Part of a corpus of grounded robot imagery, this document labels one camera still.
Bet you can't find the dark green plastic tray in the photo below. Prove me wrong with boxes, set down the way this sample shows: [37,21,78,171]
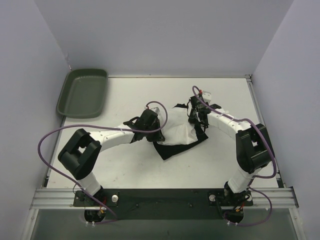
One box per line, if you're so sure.
[56,68,109,119]

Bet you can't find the aluminium extrusion rail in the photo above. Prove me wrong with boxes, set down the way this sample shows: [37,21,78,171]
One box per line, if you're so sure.
[30,188,299,210]

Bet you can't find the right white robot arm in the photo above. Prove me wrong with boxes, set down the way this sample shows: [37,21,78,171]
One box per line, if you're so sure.
[188,94,277,194]

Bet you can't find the black t-shirt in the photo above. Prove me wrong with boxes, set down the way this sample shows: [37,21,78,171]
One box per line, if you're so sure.
[153,103,209,161]

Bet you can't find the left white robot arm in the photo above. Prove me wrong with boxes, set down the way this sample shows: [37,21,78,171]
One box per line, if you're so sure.
[57,108,168,206]

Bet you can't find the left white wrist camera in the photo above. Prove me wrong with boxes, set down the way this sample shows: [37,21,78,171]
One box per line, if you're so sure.
[148,107,160,114]

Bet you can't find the white t-shirt with robot print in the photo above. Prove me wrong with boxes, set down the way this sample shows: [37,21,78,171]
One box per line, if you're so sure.
[157,107,198,146]

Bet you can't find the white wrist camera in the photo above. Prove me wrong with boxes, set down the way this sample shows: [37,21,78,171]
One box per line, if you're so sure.
[148,107,160,114]
[199,91,212,104]

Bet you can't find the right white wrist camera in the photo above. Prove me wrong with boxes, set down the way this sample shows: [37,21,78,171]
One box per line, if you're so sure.
[199,91,212,104]

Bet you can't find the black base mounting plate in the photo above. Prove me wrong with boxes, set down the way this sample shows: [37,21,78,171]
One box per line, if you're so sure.
[73,188,253,222]

